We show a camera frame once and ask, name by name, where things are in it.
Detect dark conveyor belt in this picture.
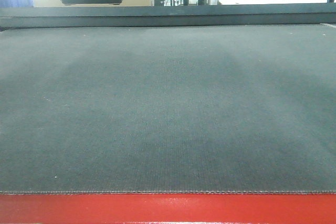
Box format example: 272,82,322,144
1,24,335,194

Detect white background table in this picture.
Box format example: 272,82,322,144
219,0,327,5

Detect red conveyor frame edge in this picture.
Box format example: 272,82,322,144
1,194,335,223

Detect dark conveyor far side rail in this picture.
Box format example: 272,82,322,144
1,3,335,28

